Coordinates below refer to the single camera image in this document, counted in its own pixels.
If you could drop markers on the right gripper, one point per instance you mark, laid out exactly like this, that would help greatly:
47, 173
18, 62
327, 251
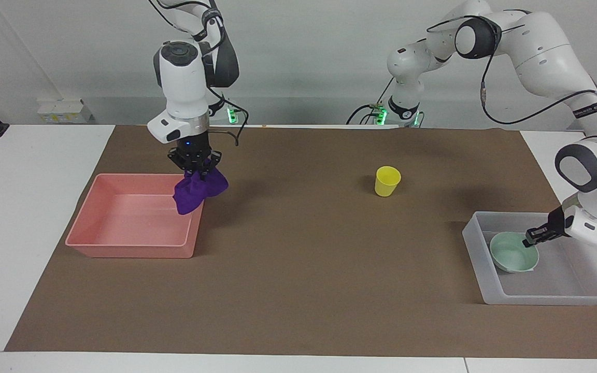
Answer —
195, 145

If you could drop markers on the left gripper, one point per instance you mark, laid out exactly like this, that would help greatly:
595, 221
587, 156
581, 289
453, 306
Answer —
559, 223

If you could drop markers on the purple cloth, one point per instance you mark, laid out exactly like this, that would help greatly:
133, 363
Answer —
195, 194

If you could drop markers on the light green bowl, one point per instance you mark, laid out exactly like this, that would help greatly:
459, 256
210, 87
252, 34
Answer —
511, 256

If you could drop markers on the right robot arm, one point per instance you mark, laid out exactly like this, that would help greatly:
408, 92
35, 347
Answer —
184, 88

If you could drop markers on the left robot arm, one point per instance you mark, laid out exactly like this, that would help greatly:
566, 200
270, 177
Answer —
537, 46

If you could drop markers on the clear plastic box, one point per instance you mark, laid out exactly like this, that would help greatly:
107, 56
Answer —
563, 280

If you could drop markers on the white box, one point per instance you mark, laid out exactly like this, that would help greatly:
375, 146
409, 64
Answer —
62, 111

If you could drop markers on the pink plastic tray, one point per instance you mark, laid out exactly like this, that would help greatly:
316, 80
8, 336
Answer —
127, 228

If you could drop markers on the yellow plastic cup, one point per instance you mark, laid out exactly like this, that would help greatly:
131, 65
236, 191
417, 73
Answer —
386, 184

